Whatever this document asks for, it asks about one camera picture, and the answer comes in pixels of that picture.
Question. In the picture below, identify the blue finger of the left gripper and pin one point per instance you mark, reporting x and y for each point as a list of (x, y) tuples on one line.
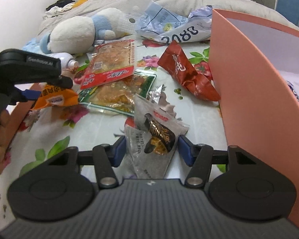
[(30, 94)]

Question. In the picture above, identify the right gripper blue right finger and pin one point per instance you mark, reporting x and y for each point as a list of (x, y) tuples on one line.
[(187, 150)]

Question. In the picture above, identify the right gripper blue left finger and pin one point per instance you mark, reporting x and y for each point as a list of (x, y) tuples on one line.
[(119, 151)]

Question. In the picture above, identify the orange snack packet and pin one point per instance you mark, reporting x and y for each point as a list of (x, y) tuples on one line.
[(56, 96)]

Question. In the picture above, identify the grey newspaper print snack packet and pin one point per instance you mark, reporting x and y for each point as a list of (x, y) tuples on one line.
[(151, 143)]

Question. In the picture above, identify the green tofu snack packet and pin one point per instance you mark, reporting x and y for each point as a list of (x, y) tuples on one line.
[(118, 97)]

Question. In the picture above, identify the red white tofu snack packet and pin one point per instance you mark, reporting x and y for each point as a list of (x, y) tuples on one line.
[(110, 62)]

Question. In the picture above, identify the floral bed sheet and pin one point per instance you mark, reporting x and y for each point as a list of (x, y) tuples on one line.
[(55, 127)]

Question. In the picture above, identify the white spray bottle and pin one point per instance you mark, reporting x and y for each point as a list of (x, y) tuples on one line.
[(67, 60)]

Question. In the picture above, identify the white blue plush toy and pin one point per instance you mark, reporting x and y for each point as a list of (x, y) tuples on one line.
[(79, 33)]

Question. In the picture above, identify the dark red snack packet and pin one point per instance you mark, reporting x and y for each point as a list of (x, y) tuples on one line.
[(175, 62)]

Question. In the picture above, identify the pink deep cardboard box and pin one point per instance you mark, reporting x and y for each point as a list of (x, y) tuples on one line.
[(255, 68)]

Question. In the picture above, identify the crumpled blue white plastic bag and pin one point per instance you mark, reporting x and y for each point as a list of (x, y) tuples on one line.
[(163, 26)]

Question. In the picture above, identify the grey duvet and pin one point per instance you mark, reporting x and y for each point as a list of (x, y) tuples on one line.
[(181, 7)]

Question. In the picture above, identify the blue chair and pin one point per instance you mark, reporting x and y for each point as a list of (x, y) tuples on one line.
[(289, 9)]

